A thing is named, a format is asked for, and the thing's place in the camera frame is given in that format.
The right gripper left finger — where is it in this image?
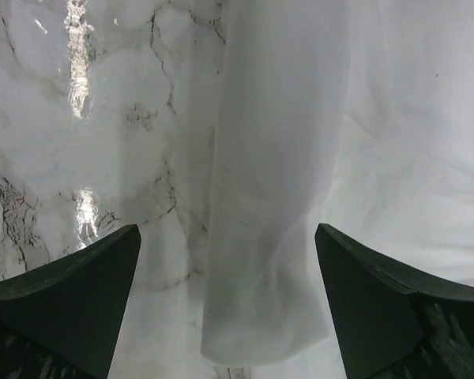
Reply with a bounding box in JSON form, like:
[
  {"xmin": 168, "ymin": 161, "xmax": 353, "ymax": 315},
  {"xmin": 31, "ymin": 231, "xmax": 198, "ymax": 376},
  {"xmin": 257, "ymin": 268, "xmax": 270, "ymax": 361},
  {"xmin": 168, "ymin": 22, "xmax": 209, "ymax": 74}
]
[{"xmin": 0, "ymin": 225, "xmax": 141, "ymax": 378}]

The white printed t shirt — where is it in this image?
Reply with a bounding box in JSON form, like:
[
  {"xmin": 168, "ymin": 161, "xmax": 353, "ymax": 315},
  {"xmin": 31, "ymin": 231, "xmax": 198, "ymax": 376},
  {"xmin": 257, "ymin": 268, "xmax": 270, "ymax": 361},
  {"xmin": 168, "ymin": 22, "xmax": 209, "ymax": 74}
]
[{"xmin": 201, "ymin": 1, "xmax": 474, "ymax": 366}]

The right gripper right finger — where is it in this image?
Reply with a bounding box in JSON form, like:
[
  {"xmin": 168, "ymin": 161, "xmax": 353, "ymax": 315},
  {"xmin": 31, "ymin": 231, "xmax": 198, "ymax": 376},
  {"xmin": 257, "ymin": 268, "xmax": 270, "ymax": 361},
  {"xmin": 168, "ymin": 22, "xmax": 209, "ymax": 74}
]
[{"xmin": 315, "ymin": 223, "xmax": 474, "ymax": 378}]

